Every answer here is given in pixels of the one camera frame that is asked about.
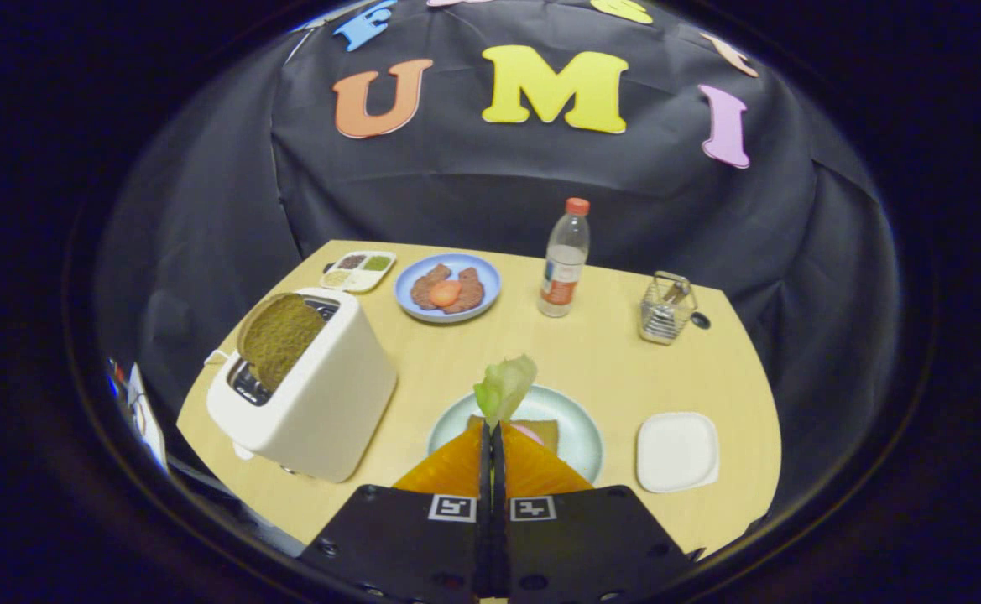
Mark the blue round plate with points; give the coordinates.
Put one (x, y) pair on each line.
(404, 289)

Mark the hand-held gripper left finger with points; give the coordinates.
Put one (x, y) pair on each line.
(406, 545)

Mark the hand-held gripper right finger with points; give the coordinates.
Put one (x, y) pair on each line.
(582, 545)

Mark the orange tomato slice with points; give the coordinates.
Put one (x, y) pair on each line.
(445, 294)

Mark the green lettuce leaf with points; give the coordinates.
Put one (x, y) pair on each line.
(507, 386)

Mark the white square plate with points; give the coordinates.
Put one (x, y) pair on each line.
(676, 451)

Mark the pink ham slice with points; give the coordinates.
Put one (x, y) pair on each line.
(530, 434)

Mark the light brown bread slice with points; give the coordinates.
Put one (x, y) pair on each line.
(550, 436)

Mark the black table grommet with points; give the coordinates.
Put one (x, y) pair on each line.
(700, 320)

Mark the dark brown bread slice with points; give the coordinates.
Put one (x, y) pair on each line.
(280, 340)

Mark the white toaster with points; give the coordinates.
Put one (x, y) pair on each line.
(331, 403)

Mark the clear bottle with orange cap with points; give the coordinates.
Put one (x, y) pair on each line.
(564, 268)

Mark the pale green round plate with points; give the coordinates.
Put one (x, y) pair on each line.
(574, 428)

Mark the brown meat patty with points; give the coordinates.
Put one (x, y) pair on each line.
(423, 289)
(472, 294)

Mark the white divided condiment dish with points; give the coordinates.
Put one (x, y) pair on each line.
(357, 272)

